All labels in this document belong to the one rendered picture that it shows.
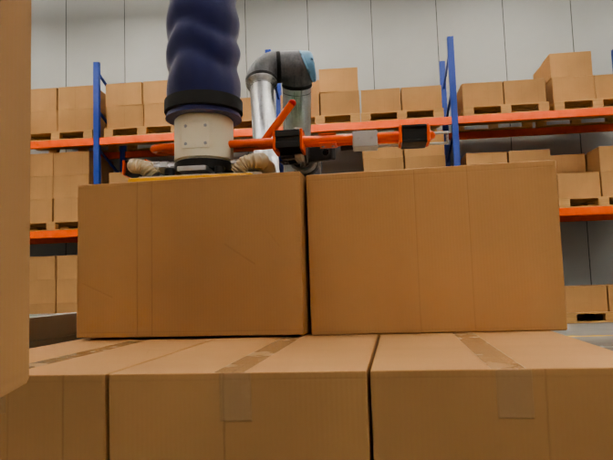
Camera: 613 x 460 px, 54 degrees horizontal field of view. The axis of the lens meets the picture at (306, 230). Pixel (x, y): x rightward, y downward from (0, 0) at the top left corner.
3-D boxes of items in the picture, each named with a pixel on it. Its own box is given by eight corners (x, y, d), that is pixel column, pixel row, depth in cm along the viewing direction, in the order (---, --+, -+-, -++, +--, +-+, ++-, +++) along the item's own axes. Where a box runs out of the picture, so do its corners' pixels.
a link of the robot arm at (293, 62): (276, 214, 270) (274, 45, 230) (316, 213, 272) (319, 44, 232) (279, 233, 257) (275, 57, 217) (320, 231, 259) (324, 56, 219)
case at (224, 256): (76, 338, 156) (77, 184, 160) (145, 328, 195) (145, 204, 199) (304, 335, 145) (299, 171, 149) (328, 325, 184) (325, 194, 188)
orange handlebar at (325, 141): (111, 155, 175) (111, 142, 176) (150, 174, 205) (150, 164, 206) (436, 139, 165) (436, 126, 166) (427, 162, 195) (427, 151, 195)
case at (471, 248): (310, 335, 149) (306, 174, 153) (330, 323, 188) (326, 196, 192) (567, 330, 140) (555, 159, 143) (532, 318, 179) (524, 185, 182)
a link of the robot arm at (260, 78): (244, 44, 223) (252, 205, 194) (277, 44, 224) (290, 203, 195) (244, 66, 234) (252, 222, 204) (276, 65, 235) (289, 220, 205)
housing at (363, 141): (352, 146, 167) (351, 130, 168) (353, 151, 174) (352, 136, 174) (378, 145, 167) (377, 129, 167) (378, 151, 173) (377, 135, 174)
